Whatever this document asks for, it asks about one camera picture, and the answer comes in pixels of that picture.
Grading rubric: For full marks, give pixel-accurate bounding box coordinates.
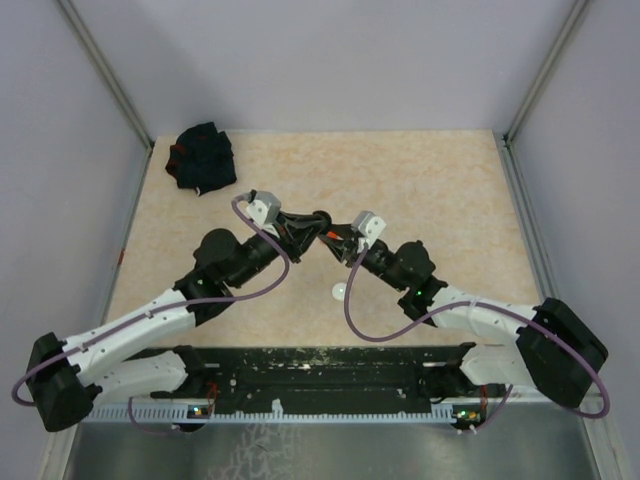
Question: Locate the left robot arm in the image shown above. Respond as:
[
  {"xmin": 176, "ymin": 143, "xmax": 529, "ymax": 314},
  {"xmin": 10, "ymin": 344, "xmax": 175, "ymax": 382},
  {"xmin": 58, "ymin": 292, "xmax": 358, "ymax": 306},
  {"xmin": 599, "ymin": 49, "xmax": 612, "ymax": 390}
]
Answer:
[{"xmin": 12, "ymin": 201, "xmax": 331, "ymax": 433}]

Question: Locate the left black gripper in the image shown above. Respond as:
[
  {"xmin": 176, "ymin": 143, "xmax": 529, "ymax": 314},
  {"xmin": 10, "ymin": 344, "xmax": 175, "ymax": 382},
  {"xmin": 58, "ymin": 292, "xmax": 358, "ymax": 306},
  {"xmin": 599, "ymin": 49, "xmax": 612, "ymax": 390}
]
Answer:
[{"xmin": 229, "ymin": 210, "xmax": 327, "ymax": 289}]

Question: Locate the black round charging case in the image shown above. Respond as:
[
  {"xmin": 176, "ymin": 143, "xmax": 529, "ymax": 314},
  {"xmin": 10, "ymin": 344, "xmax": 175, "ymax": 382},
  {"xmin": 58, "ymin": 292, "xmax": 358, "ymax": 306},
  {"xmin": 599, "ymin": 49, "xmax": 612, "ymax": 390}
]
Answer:
[{"xmin": 313, "ymin": 210, "xmax": 332, "ymax": 229}]

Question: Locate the white cable duct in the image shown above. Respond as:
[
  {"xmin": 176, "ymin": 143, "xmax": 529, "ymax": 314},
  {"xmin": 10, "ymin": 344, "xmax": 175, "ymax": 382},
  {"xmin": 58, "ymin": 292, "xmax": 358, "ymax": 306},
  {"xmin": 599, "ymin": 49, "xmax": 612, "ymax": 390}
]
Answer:
[{"xmin": 89, "ymin": 403, "xmax": 481, "ymax": 424}]

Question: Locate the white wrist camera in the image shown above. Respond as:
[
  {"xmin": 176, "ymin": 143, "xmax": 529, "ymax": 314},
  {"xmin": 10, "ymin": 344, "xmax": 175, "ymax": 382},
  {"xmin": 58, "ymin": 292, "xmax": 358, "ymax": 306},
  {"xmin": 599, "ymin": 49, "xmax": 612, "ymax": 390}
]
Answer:
[
  {"xmin": 246, "ymin": 190, "xmax": 281, "ymax": 230},
  {"xmin": 351, "ymin": 210, "xmax": 386, "ymax": 253}
]

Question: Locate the left aluminium frame post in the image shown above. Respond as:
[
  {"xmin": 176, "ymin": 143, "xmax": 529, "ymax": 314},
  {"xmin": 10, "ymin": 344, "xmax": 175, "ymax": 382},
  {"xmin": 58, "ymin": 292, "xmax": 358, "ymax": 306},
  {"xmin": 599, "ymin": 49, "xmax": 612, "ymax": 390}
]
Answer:
[{"xmin": 53, "ymin": 0, "xmax": 155, "ymax": 149}]

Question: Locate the purple cable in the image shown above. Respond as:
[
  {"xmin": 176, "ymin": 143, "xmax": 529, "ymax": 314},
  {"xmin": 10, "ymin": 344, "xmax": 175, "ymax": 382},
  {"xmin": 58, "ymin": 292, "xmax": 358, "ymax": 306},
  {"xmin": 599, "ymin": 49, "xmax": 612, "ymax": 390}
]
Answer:
[
  {"xmin": 12, "ymin": 194, "xmax": 291, "ymax": 407},
  {"xmin": 344, "ymin": 244, "xmax": 612, "ymax": 419}
]

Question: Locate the white charging case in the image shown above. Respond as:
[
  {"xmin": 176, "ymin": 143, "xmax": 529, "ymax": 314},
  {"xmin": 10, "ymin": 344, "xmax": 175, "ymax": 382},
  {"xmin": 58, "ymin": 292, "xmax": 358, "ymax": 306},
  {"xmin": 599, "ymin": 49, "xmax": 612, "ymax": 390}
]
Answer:
[{"xmin": 331, "ymin": 282, "xmax": 347, "ymax": 302}]

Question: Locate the aluminium frame post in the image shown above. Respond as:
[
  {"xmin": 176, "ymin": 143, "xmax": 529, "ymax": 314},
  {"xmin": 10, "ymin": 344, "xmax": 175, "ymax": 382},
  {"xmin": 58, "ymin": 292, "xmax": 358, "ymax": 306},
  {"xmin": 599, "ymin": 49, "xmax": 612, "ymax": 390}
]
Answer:
[
  {"xmin": 53, "ymin": 0, "xmax": 155, "ymax": 149},
  {"xmin": 502, "ymin": 0, "xmax": 593, "ymax": 148}
]

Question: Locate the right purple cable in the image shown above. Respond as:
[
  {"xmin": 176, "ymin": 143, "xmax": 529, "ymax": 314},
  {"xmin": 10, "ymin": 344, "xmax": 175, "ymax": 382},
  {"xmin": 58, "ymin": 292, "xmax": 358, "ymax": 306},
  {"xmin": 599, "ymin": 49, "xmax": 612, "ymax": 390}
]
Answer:
[{"xmin": 344, "ymin": 244, "xmax": 612, "ymax": 419}]

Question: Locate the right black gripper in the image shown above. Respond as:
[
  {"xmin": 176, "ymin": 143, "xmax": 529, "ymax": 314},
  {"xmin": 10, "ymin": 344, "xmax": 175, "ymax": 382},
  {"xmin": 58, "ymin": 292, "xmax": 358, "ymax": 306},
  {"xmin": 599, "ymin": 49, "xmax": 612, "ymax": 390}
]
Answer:
[{"xmin": 319, "ymin": 223, "xmax": 408, "ymax": 292}]

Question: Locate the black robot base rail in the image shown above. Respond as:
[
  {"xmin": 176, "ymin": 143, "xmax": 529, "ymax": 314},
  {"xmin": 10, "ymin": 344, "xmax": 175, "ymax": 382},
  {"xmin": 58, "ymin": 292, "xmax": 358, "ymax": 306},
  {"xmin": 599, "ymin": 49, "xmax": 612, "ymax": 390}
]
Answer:
[{"xmin": 151, "ymin": 344, "xmax": 506, "ymax": 414}]

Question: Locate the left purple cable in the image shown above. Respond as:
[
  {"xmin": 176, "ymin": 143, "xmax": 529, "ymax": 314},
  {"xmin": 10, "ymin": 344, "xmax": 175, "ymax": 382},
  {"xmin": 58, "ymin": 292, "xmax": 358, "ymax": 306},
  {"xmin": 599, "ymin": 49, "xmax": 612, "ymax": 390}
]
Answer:
[{"xmin": 12, "ymin": 194, "xmax": 291, "ymax": 407}]

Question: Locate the dark crumpled cloth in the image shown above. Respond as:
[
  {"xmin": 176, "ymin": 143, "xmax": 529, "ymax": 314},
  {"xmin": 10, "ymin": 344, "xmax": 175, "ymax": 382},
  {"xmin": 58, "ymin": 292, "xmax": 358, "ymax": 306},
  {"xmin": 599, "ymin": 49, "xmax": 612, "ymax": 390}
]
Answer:
[{"xmin": 165, "ymin": 122, "xmax": 237, "ymax": 196}]

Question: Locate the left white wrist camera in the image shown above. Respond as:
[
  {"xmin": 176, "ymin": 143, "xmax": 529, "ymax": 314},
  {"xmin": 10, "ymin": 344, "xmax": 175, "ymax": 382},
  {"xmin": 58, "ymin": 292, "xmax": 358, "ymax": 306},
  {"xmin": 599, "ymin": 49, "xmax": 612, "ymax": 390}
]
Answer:
[{"xmin": 246, "ymin": 190, "xmax": 281, "ymax": 230}]

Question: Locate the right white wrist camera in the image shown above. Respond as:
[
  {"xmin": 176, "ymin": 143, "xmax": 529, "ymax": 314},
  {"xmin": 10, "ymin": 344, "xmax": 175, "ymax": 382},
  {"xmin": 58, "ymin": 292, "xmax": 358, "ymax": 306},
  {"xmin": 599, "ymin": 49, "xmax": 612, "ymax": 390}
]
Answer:
[{"xmin": 351, "ymin": 210, "xmax": 386, "ymax": 253}]

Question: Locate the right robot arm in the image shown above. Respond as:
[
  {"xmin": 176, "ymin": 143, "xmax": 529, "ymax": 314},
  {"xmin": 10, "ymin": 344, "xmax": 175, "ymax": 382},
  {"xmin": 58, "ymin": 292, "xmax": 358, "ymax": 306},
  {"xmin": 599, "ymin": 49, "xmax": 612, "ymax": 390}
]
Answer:
[{"xmin": 321, "ymin": 225, "xmax": 608, "ymax": 410}]

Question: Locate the right aluminium frame post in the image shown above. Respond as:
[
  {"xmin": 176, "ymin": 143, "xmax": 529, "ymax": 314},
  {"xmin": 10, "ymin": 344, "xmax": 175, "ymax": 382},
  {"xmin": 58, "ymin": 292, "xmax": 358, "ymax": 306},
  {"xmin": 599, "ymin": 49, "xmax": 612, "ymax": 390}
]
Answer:
[{"xmin": 502, "ymin": 0, "xmax": 593, "ymax": 148}]

